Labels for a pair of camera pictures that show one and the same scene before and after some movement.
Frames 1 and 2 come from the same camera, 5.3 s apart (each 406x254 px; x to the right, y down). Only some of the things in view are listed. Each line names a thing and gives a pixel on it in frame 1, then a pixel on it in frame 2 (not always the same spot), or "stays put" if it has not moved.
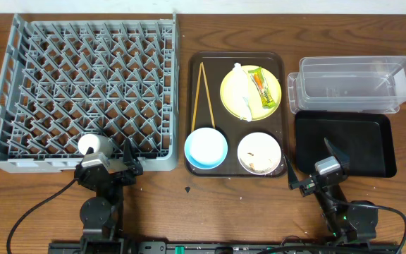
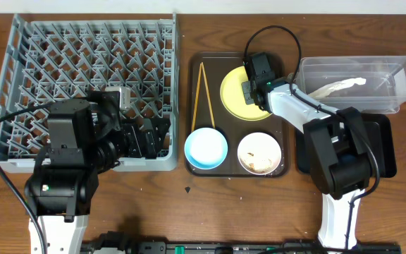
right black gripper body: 308,187 → 247,88
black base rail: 227,247 stays put
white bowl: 259,153 stays put
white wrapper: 241,92 → 328,89
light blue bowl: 206,148 stays put
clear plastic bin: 352,84 stays put
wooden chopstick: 211,113 stays put
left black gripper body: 121,181 → 129,146
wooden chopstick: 197,94 stays put
